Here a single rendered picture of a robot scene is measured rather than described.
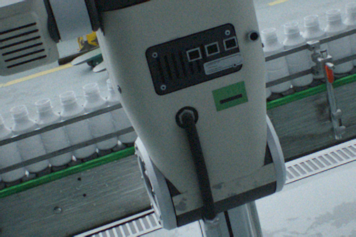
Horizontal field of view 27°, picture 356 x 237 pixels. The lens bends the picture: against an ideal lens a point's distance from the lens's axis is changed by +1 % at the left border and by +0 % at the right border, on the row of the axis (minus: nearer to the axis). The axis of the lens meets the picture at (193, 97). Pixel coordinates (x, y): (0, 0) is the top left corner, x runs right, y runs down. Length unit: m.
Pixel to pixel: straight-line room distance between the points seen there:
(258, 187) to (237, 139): 0.10
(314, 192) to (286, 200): 0.13
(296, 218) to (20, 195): 1.70
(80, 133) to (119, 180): 0.15
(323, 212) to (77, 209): 1.64
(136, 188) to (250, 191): 0.73
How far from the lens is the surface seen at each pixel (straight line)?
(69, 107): 1.80
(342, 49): 1.96
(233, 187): 1.15
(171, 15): 1.04
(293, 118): 1.93
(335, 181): 3.52
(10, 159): 1.83
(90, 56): 5.95
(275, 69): 1.91
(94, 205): 1.87
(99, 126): 1.83
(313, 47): 1.89
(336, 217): 3.26
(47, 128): 1.80
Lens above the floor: 1.72
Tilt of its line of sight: 21 degrees down
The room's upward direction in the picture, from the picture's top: 14 degrees counter-clockwise
